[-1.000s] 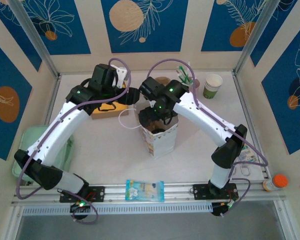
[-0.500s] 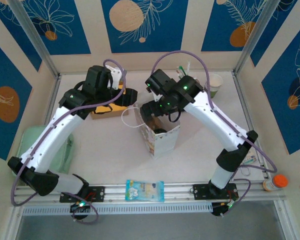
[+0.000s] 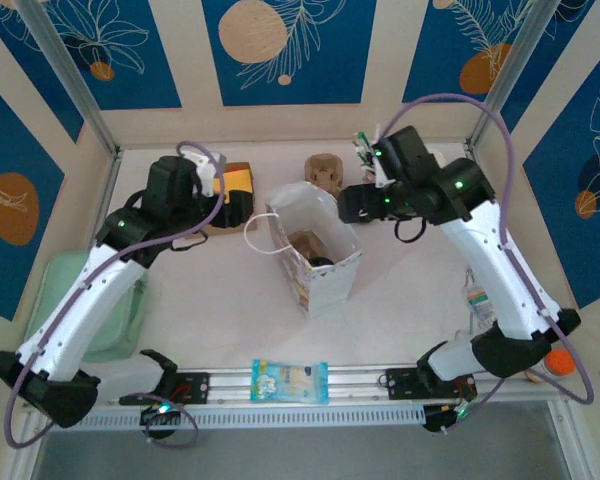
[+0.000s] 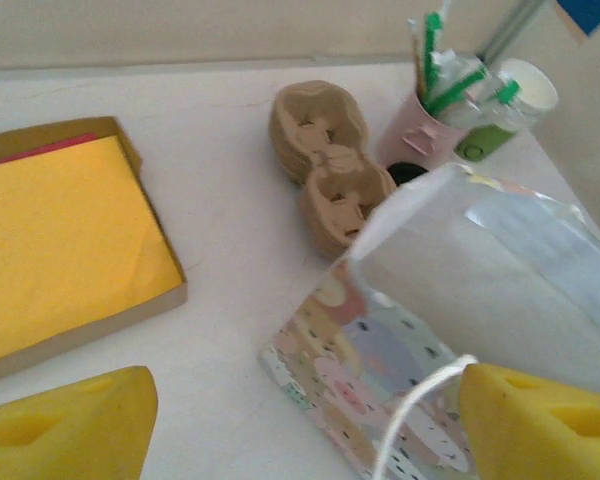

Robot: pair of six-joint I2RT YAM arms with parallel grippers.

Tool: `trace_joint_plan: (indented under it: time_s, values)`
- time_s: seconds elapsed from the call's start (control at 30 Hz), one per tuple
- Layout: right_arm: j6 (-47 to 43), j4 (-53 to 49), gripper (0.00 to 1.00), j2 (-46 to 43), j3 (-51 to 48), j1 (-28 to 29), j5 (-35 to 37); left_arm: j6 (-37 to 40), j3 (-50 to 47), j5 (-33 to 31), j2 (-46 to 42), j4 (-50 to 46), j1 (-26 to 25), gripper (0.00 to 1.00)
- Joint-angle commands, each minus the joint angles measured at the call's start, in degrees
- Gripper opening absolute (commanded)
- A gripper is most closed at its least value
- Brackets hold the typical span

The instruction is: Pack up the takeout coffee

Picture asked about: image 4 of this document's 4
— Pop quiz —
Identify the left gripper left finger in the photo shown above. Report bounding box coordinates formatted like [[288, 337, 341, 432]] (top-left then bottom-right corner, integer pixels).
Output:
[[0, 365, 159, 480]]

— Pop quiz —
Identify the stack of green paper cups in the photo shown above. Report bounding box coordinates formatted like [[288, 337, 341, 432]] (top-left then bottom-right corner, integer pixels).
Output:
[[454, 58, 559, 164]]

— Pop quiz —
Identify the stack of pulp cup carriers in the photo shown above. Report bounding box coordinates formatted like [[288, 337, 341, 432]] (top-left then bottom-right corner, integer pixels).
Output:
[[268, 82, 399, 261]]

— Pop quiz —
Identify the red tissue paper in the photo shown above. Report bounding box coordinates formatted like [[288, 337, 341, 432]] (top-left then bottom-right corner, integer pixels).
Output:
[[0, 132, 100, 169]]

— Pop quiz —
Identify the pink straw holder cup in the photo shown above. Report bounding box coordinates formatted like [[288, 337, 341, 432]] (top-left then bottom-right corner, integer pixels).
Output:
[[376, 92, 474, 174]]

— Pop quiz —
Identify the black plastic lid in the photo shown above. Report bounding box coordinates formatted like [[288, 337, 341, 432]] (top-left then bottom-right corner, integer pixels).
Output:
[[385, 162, 430, 187]]

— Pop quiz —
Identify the shallow cardboard box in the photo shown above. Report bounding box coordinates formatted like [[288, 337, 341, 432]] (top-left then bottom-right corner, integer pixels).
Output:
[[0, 116, 189, 386]]

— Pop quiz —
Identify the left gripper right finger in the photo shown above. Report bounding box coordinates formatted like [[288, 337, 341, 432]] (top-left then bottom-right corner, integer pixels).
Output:
[[459, 363, 600, 480]]

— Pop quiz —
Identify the white paper gift bag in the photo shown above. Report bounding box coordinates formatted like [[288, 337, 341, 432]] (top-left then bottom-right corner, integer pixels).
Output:
[[258, 162, 600, 480]]

